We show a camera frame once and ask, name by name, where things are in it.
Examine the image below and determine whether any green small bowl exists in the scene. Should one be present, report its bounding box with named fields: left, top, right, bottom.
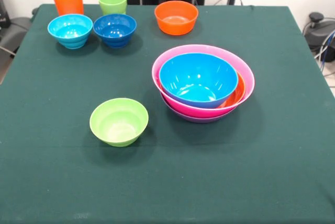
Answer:
left=89, top=97, right=149, bottom=148

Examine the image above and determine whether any pink large bowl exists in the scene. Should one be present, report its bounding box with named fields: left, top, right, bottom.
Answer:
left=151, top=44, right=255, bottom=119

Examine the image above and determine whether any blue medium bowl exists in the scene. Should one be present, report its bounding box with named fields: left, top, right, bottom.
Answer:
left=159, top=52, right=239, bottom=109

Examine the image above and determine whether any purple large bowl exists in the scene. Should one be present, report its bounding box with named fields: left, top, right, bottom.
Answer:
left=160, top=93, right=240, bottom=124

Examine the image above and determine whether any orange medium bowl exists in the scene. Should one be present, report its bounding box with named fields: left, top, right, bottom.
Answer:
left=216, top=71, right=246, bottom=109

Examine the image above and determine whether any orange small bowl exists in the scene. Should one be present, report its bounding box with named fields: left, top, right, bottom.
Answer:
left=154, top=0, right=199, bottom=36

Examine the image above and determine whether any dark blue small bowl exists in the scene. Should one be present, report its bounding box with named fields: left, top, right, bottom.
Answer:
left=93, top=13, right=137, bottom=49

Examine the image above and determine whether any green plastic cup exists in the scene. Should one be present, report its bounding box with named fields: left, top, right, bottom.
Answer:
left=98, top=0, right=128, bottom=16

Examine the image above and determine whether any light blue small bowl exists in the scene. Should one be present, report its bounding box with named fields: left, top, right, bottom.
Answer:
left=47, top=14, right=94, bottom=50

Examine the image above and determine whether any orange plastic cup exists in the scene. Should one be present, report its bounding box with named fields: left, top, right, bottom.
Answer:
left=52, top=0, right=85, bottom=16

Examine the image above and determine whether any dark green tablecloth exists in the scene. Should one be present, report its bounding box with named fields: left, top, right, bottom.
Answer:
left=0, top=3, right=335, bottom=224

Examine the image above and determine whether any black floor stand base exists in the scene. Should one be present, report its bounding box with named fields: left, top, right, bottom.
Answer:
left=0, top=6, right=39, bottom=62
left=303, top=12, right=335, bottom=51

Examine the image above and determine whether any bundle of cables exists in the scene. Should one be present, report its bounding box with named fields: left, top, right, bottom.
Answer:
left=314, top=29, right=335, bottom=88

